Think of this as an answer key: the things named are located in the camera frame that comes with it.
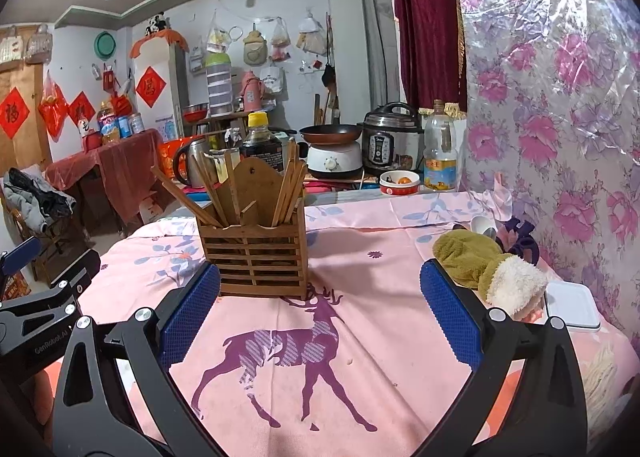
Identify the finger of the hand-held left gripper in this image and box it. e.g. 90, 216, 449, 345
0, 236, 42, 283
0, 249, 101, 378

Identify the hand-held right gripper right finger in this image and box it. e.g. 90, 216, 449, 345
415, 257, 588, 457

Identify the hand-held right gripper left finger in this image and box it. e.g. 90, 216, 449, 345
52, 259, 223, 457

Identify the wooden slatted chopstick holder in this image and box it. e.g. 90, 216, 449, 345
195, 157, 309, 299

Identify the bunch of wooden chopsticks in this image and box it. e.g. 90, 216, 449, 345
151, 136, 307, 229

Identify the pile of dark clothes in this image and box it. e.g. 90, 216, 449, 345
2, 167, 77, 238

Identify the pink deer printed tablecloth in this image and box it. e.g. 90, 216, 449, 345
30, 190, 627, 457

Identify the white ceramic spoon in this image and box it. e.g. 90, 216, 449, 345
470, 216, 496, 241

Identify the cardboard box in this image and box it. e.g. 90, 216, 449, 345
137, 192, 166, 226

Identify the purple plastic item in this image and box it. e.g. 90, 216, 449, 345
500, 217, 541, 264

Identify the wooden door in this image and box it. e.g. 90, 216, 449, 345
0, 24, 54, 179

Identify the red cloth covered side table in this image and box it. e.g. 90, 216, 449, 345
45, 130, 164, 234

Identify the white plastic box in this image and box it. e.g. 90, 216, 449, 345
542, 280, 601, 333

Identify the pink crumpled cloth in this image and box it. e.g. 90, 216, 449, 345
480, 172, 516, 221

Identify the white bowl red rim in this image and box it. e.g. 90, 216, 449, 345
378, 170, 421, 196

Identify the red diamond paper decoration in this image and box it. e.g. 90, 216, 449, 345
67, 92, 96, 126
0, 86, 32, 140
135, 66, 168, 108

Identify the red gift box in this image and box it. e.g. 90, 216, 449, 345
157, 137, 192, 179

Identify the cooking oil bottle blue label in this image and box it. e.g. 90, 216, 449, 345
97, 102, 121, 146

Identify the clear plastic jug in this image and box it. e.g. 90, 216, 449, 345
209, 148, 229, 186

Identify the steel electric kettle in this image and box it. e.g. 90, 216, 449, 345
172, 137, 214, 189

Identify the clear oil bottle yellow label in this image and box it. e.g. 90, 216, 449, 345
423, 100, 459, 193

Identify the white refrigerator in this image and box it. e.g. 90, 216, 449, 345
131, 34, 191, 144

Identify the black silver pressure cooker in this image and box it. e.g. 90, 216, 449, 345
361, 102, 426, 177

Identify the soy sauce bottle yellow cap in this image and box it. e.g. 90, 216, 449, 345
240, 111, 285, 174

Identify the white electric cooker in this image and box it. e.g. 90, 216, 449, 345
305, 141, 364, 181

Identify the brown frying pan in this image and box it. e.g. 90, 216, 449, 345
298, 124, 362, 144

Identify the green plastic basin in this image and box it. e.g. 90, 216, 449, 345
94, 30, 119, 58

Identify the stacked food carrier green lid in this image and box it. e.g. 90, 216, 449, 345
205, 52, 234, 118

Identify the pink thermos flask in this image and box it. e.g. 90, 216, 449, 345
241, 70, 264, 113

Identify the white printed tote bag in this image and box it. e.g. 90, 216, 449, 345
258, 64, 286, 97

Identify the orange cloth cover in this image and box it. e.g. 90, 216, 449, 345
128, 29, 190, 59

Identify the panda plush toy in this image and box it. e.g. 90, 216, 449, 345
144, 12, 171, 36

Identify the black hanging ladle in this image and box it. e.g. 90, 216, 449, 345
322, 12, 337, 88

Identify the beige plush hanging bag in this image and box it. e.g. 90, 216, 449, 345
243, 24, 269, 67

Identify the hanging plastic bag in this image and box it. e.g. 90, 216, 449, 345
207, 21, 232, 56
269, 18, 291, 63
297, 11, 326, 56

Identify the dark red curtain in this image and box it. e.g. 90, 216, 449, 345
390, 0, 469, 114

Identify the floral plastic wall sheet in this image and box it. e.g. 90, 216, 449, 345
445, 0, 640, 338

